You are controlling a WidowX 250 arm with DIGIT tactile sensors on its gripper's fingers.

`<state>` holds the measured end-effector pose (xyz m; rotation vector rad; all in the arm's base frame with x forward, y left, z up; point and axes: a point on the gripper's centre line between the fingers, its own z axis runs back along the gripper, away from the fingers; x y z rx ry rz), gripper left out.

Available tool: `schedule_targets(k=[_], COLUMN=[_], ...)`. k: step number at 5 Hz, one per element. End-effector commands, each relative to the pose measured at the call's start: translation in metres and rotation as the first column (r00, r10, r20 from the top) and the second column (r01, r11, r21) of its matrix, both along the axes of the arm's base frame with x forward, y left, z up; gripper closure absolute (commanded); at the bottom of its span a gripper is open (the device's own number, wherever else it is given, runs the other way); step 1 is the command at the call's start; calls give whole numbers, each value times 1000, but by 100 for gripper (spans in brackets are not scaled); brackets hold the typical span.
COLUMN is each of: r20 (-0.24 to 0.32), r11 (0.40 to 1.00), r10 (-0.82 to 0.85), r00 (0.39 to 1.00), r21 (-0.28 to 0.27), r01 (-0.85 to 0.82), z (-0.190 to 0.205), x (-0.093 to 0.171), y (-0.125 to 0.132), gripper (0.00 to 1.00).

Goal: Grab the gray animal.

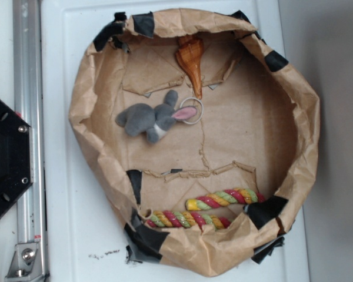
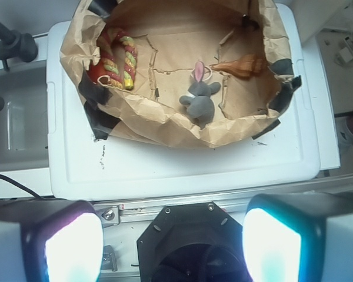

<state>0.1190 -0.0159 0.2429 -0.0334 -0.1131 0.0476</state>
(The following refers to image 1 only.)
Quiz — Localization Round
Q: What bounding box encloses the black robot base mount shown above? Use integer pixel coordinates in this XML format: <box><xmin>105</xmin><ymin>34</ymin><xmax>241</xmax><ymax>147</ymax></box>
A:
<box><xmin>0</xmin><ymin>100</ymin><xmax>32</xmax><ymax>219</ymax></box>

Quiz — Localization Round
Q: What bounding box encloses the white ring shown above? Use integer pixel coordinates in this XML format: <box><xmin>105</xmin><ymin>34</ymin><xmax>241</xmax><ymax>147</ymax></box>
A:
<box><xmin>179</xmin><ymin>97</ymin><xmax>205</xmax><ymax>127</ymax></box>

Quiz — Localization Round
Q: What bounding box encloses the aluminum extrusion rail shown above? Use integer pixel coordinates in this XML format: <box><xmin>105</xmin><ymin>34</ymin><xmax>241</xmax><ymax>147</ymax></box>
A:
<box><xmin>13</xmin><ymin>1</ymin><xmax>49</xmax><ymax>281</ymax></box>

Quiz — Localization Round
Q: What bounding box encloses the metal corner bracket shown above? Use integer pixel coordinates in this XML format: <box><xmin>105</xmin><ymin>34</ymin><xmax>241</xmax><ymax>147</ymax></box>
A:
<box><xmin>5</xmin><ymin>242</ymin><xmax>42</xmax><ymax>281</ymax></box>

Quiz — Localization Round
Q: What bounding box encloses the multicolor twisted rope toy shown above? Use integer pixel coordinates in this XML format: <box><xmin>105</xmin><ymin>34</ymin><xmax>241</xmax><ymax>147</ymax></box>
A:
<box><xmin>146</xmin><ymin>188</ymin><xmax>265</xmax><ymax>230</ymax></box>

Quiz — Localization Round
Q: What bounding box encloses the gray plush bunny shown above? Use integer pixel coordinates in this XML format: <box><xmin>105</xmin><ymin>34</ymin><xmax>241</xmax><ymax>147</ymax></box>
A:
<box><xmin>115</xmin><ymin>90</ymin><xmax>198</xmax><ymax>144</ymax></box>

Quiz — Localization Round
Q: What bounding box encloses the orange conch shell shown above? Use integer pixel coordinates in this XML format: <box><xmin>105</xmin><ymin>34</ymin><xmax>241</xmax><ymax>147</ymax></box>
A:
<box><xmin>175</xmin><ymin>35</ymin><xmax>204</xmax><ymax>99</ymax></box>

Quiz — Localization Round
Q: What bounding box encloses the brown paper bag bin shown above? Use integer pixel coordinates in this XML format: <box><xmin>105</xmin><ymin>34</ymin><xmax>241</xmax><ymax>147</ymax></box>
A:
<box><xmin>69</xmin><ymin>9</ymin><xmax>320</xmax><ymax>277</ymax></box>

